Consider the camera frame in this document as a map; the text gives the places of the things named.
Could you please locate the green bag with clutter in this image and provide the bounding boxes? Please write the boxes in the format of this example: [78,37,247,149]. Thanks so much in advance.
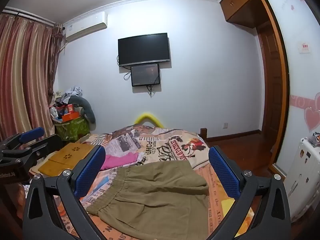
[54,116,91,141]

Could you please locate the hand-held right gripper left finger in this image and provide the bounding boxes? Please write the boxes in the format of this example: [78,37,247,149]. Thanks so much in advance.
[22,145,107,240]

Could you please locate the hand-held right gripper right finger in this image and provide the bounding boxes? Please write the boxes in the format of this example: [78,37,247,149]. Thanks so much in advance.
[208,145,292,240]

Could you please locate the white and red sticker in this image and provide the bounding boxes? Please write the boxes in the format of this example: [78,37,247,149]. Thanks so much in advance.
[297,41,312,54]

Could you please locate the pile of clothes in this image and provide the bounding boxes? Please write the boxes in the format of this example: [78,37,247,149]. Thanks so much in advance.
[50,86,83,105]

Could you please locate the grey plush pillow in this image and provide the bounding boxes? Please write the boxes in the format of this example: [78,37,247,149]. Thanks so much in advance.
[69,96,97,130]

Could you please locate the white appliance with stickers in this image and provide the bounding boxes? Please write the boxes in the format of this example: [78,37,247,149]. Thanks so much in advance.
[285,136,320,205]

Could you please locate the wooden door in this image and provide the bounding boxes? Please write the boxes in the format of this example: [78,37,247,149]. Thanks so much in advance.
[256,22,283,142]

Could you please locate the red box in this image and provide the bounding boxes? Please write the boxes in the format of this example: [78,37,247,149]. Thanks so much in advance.
[56,104,75,117]

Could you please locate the small black framed monitor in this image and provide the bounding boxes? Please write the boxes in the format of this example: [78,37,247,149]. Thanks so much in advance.
[130,64,161,87]

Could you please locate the khaki pants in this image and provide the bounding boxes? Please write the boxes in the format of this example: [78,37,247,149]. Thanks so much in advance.
[86,160,210,240]

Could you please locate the wooden overhead cabinet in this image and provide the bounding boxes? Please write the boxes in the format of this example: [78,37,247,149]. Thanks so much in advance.
[219,0,270,29]

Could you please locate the white air conditioner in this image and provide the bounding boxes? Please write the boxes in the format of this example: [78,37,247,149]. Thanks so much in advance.
[62,12,108,42]

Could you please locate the yellow curved cushion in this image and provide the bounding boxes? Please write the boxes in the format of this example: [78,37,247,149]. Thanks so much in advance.
[134,113,163,128]

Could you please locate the printed blanket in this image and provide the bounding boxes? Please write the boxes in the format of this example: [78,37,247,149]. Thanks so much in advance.
[22,124,253,240]

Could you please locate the black wall television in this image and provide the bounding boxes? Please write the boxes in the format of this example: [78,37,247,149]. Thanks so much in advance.
[118,33,172,67]

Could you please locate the pink cloth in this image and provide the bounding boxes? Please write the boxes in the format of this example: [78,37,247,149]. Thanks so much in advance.
[101,152,139,170]

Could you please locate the orange box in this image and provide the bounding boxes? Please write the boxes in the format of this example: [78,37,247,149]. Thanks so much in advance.
[61,112,81,122]

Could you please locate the striped pink curtain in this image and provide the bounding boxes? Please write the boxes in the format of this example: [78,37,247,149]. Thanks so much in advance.
[0,12,63,140]

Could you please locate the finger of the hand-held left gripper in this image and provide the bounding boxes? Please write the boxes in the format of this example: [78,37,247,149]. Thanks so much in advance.
[0,127,45,152]
[2,134,62,161]

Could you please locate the white curtain rail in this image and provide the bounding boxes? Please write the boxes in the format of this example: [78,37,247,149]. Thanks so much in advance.
[2,6,56,26]

